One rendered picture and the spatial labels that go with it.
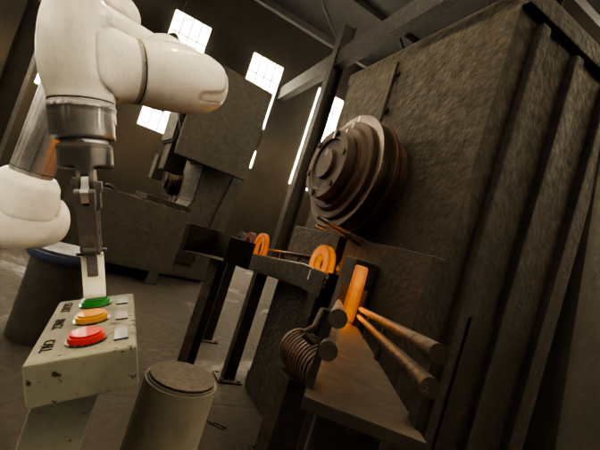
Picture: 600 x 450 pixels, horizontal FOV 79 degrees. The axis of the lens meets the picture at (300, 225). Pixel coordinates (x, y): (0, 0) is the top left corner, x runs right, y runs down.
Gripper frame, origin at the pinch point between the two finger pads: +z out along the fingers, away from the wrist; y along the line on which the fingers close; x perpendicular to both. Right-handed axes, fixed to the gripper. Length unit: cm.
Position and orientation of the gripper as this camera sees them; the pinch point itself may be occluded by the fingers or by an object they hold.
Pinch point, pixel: (93, 274)
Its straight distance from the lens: 65.9
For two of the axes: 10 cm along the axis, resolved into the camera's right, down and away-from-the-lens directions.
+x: -9.0, 0.5, -4.3
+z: 0.1, 9.9, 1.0
